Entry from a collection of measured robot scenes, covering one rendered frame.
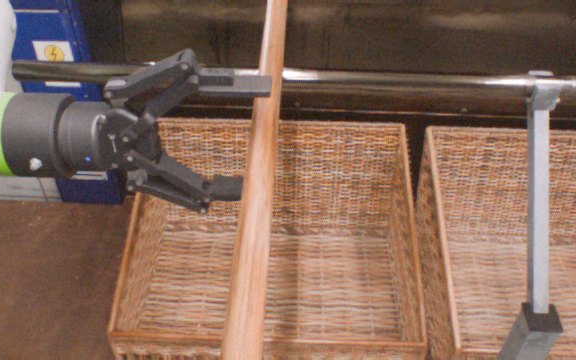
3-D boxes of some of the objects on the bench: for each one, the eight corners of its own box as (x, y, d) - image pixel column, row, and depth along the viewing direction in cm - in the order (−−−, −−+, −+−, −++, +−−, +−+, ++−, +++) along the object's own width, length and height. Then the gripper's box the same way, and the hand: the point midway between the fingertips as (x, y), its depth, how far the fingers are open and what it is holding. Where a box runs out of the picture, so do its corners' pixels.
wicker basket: (166, 204, 139) (149, 113, 121) (390, 210, 138) (407, 119, 119) (117, 383, 103) (82, 294, 85) (418, 394, 101) (450, 306, 83)
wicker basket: (403, 213, 137) (422, 122, 119) (630, 220, 135) (684, 130, 117) (434, 399, 100) (470, 311, 82) (745, 411, 99) (852, 324, 80)
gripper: (56, 12, 54) (273, 15, 53) (107, 196, 70) (274, 201, 70) (26, 49, 48) (268, 53, 48) (89, 239, 65) (271, 246, 64)
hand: (261, 141), depth 59 cm, fingers open, 13 cm apart
